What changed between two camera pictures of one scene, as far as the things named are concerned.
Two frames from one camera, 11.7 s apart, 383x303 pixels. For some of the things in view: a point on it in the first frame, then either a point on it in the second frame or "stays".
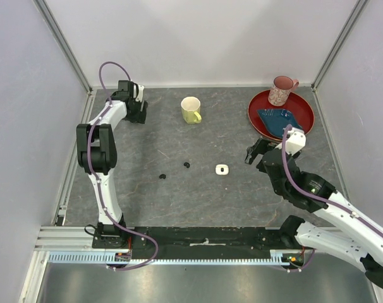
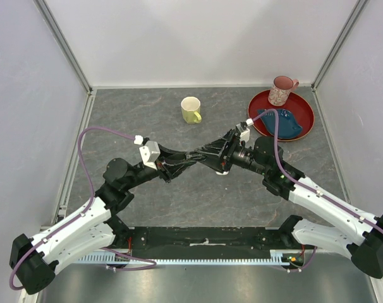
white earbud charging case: x=222 y=170 stays
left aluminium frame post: x=64 y=43 stays
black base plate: x=195 y=242 stays
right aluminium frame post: x=354 y=15 stays
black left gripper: x=139 y=115 -> x=167 y=156
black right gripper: x=253 y=151 -> x=213 y=150
